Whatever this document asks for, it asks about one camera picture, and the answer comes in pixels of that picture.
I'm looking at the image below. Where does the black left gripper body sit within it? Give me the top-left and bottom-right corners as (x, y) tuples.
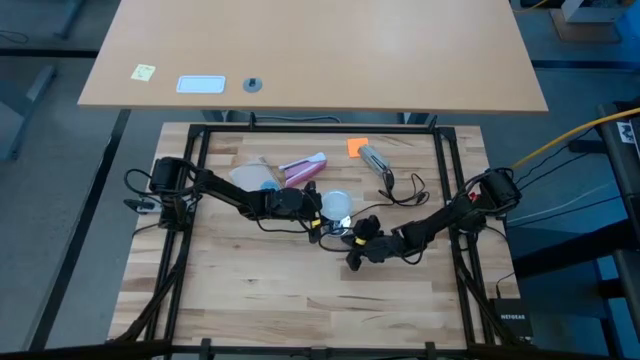
(269, 187), (324, 234)

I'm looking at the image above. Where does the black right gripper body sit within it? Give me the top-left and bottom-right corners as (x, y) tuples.
(357, 232), (405, 264)

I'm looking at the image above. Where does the chrome lamp base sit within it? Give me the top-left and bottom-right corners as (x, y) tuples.
(329, 215), (357, 237)

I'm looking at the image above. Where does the white reflector lightbulb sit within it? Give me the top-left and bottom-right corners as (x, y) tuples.
(321, 188), (355, 221)

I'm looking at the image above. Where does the orange sticky note pad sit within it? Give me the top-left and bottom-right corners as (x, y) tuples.
(347, 137), (371, 159)

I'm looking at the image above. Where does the light wood desk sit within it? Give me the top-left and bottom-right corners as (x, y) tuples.
(77, 0), (550, 115)

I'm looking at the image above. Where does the white rectangular tray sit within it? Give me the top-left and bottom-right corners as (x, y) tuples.
(175, 74), (228, 95)

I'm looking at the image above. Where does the yellow sticky note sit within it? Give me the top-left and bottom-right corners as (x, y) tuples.
(130, 63), (157, 83)

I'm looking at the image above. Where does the white sticker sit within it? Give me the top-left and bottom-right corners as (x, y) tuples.
(616, 121), (638, 145)

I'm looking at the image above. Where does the grey desk leg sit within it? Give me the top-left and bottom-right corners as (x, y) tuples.
(0, 64), (59, 161)

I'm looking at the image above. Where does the brown board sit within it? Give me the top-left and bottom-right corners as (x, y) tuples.
(549, 7), (624, 44)

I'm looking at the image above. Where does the grey box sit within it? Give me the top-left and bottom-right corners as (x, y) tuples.
(559, 0), (632, 24)

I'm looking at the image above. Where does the black metal table frame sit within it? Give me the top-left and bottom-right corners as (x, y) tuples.
(104, 113), (534, 360)

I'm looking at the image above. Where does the black cable bundle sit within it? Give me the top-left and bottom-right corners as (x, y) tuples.
(113, 259), (184, 346)
(452, 239), (509, 346)

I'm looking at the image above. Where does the black Netgear network switch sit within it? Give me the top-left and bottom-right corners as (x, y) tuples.
(488, 297), (534, 339)

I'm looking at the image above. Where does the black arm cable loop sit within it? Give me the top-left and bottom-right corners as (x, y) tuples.
(123, 168), (154, 201)

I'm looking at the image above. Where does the white cable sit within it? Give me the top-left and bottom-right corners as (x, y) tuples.
(505, 178), (619, 224)

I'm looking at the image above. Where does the yellow cable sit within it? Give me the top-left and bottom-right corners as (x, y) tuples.
(512, 0), (550, 14)
(509, 106), (640, 171)

